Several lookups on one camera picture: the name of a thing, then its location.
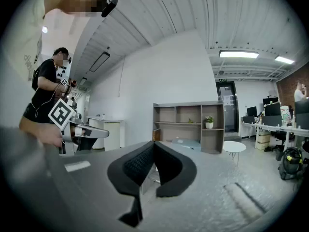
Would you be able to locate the grey wooden shelf unit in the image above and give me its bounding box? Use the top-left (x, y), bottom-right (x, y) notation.
top-left (152, 100), bottom-right (225, 154)

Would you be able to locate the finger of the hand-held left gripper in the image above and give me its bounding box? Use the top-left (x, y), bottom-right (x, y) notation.
top-left (77, 137), bottom-right (98, 152)

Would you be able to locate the round white side table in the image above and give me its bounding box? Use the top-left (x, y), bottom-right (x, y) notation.
top-left (223, 140), bottom-right (247, 166)

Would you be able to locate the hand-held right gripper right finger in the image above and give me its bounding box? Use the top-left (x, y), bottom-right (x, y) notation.
top-left (154, 141), bottom-right (197, 198)

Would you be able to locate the person's cream shirt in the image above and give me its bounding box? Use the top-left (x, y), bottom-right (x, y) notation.
top-left (13, 0), bottom-right (50, 82)

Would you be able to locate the black head-mounted camera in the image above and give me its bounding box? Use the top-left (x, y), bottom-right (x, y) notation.
top-left (100, 0), bottom-right (119, 18)

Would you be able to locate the person's left hand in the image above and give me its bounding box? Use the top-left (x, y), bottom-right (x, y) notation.
top-left (42, 126), bottom-right (64, 147)

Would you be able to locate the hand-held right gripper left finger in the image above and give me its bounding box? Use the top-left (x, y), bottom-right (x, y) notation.
top-left (107, 140), bottom-right (155, 228)

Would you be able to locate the white potted flower plant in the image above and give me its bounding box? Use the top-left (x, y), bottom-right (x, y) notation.
top-left (204, 115), bottom-right (215, 130)

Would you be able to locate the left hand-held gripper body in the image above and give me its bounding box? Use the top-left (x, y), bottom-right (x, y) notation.
top-left (47, 98), bottom-right (110, 155)

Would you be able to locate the person's left forearm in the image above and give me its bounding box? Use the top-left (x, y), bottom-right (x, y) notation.
top-left (19, 116), bottom-right (57, 145)

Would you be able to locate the black computer monitor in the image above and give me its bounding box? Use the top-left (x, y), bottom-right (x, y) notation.
top-left (246, 106), bottom-right (258, 118)
top-left (262, 97), bottom-right (282, 117)

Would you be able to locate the black glass door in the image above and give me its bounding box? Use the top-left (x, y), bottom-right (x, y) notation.
top-left (215, 81), bottom-right (240, 134)

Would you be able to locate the white office desk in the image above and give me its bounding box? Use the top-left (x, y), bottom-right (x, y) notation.
top-left (239, 121), bottom-right (309, 149)

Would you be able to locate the cardboard box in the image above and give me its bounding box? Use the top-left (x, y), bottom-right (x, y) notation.
top-left (255, 129), bottom-right (271, 151)

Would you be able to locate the white ceiling light panel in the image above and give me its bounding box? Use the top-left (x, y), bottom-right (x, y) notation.
top-left (218, 50), bottom-right (260, 59)
top-left (274, 55), bottom-right (295, 65)

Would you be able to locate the black and yellow vacuum cleaner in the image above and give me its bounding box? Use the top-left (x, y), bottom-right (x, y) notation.
top-left (277, 146), bottom-right (309, 181)

